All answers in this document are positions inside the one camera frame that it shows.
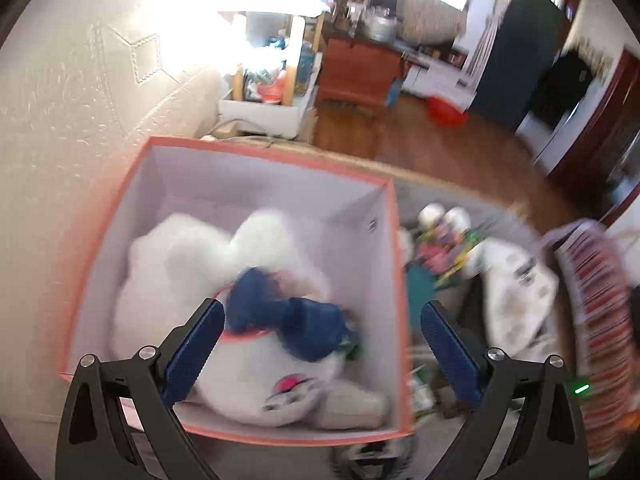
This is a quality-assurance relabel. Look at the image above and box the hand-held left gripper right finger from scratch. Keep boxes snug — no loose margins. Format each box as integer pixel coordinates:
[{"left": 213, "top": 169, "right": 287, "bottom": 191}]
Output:
[{"left": 420, "top": 300, "right": 591, "bottom": 480}]

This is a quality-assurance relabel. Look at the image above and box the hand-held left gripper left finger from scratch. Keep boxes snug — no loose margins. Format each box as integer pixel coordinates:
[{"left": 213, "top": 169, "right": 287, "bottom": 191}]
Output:
[{"left": 55, "top": 298, "right": 227, "bottom": 480}]

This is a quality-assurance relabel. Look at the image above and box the white plush toy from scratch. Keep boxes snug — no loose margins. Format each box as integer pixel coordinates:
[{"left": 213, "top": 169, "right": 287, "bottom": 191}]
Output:
[{"left": 110, "top": 210, "right": 391, "bottom": 431}]

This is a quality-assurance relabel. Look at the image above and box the dark blue plastic toy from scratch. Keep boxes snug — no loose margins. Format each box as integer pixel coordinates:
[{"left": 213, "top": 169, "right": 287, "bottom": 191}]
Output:
[{"left": 225, "top": 267, "right": 361, "bottom": 363}]

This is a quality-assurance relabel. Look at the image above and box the pink cardboard box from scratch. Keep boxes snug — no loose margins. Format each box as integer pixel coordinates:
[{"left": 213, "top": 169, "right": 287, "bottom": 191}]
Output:
[{"left": 59, "top": 135, "right": 416, "bottom": 448}]

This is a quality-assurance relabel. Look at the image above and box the teal glasses case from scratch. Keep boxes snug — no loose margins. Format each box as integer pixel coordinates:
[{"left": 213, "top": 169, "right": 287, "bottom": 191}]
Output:
[{"left": 404, "top": 265, "right": 441, "bottom": 311}]

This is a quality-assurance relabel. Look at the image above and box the white printed pouch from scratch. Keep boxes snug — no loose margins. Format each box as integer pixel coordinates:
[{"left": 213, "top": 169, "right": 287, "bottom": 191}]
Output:
[{"left": 472, "top": 240, "right": 561, "bottom": 351}]

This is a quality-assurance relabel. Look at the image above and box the grey printed blanket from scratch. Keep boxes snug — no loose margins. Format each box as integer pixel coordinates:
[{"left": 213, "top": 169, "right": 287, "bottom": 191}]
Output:
[{"left": 320, "top": 170, "right": 591, "bottom": 480}]

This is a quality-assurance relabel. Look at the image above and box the red striped cloth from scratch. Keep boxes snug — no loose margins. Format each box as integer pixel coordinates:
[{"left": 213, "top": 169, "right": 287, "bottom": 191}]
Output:
[{"left": 542, "top": 219, "right": 640, "bottom": 478}]

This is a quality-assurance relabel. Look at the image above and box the red plastic basin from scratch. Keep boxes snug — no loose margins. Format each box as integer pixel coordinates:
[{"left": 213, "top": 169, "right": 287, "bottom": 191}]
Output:
[{"left": 426, "top": 96, "right": 470, "bottom": 129}]

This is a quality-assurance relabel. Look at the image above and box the wooden storage rack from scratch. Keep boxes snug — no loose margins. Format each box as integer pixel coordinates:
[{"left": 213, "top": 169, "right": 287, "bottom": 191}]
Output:
[{"left": 217, "top": 7, "right": 323, "bottom": 140}]

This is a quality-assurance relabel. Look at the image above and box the dark hanging jacket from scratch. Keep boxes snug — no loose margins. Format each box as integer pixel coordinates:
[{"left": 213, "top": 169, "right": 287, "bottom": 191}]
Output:
[{"left": 531, "top": 51, "right": 596, "bottom": 131}]

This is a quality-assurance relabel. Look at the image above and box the brown wooden cabinet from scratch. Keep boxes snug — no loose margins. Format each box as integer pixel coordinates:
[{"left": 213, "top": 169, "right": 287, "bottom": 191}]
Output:
[{"left": 316, "top": 35, "right": 405, "bottom": 109}]

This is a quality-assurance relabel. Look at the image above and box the dark green curtain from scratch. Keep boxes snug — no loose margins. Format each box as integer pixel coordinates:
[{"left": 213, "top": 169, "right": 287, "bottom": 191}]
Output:
[{"left": 470, "top": 0, "right": 568, "bottom": 133}]

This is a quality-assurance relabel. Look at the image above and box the metal pot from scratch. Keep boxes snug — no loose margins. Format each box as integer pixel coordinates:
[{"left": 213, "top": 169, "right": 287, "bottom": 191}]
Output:
[{"left": 361, "top": 6, "right": 399, "bottom": 42}]

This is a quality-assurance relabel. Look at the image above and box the white lace cover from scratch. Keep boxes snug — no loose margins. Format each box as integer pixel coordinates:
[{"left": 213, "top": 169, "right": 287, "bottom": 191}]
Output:
[{"left": 400, "top": 0, "right": 468, "bottom": 43}]

